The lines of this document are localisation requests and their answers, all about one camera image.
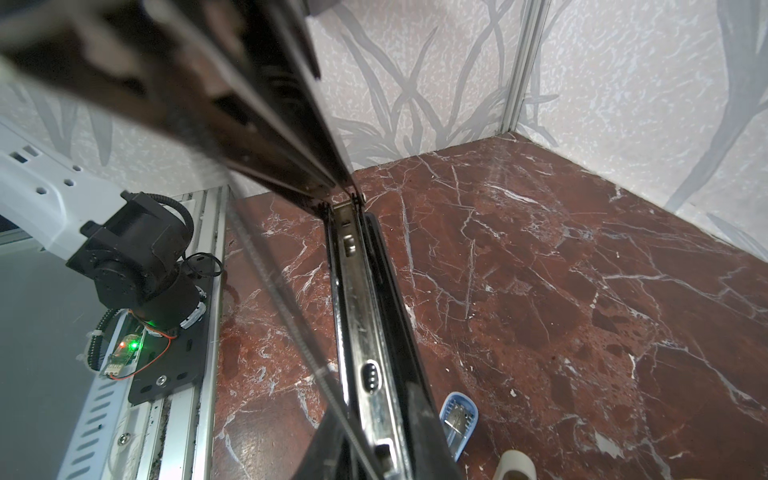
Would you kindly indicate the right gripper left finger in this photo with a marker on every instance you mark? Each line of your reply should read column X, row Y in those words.
column 329, row 454

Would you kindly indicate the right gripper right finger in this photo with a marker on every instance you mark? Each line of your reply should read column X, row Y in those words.
column 429, row 450

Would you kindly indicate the blue mini stapler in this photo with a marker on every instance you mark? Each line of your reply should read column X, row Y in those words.
column 459, row 417

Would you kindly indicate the white mini stapler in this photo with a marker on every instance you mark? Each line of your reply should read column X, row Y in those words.
column 515, row 465

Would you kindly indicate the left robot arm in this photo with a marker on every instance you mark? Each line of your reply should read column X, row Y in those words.
column 90, row 240

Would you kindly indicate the small green circuit board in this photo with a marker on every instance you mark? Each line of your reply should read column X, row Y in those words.
column 122, row 356

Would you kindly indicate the aluminium front rail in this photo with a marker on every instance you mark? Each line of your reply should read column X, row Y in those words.
column 170, row 438

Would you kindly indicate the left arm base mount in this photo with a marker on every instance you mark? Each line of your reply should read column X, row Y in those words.
column 182, row 364

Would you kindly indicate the grey slotted cable duct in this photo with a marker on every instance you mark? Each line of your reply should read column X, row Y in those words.
column 94, row 432

